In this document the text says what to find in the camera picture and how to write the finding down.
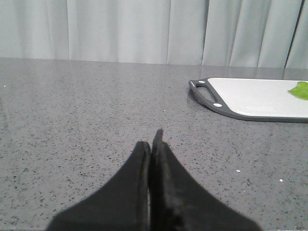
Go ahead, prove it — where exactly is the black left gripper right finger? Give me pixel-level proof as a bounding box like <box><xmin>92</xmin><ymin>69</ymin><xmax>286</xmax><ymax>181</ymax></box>
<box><xmin>149</xmin><ymin>129</ymin><xmax>261</xmax><ymax>231</ymax></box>

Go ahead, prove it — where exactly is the white cutting board grey rim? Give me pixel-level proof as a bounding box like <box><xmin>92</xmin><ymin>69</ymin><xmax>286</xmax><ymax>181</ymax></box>
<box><xmin>189</xmin><ymin>77</ymin><xmax>308</xmax><ymax>123</ymax></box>

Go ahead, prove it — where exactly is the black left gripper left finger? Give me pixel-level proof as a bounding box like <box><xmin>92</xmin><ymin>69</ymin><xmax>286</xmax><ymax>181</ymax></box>
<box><xmin>47</xmin><ymin>141</ymin><xmax>151</xmax><ymax>231</ymax></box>

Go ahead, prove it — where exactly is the green lettuce leaf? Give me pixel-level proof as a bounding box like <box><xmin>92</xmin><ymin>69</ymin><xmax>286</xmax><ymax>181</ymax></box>
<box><xmin>288</xmin><ymin>81</ymin><xmax>308</xmax><ymax>100</ymax></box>

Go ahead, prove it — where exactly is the white curtain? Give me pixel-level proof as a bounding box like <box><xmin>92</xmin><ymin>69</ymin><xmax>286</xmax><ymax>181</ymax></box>
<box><xmin>0</xmin><ymin>0</ymin><xmax>308</xmax><ymax>69</ymax></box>

